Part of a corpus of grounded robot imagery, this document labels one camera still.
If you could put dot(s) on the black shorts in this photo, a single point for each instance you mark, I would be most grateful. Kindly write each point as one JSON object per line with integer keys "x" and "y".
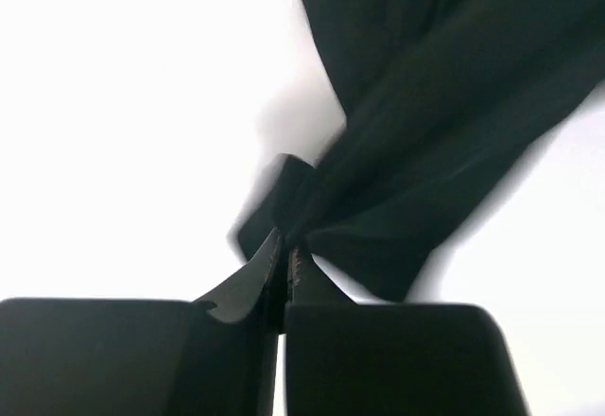
{"x": 441, "y": 98}

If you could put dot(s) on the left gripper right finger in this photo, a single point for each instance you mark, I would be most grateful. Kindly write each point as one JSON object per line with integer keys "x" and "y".
{"x": 426, "y": 359}

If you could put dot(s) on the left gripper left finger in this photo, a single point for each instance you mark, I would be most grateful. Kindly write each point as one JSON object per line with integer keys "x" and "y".
{"x": 213, "y": 356}

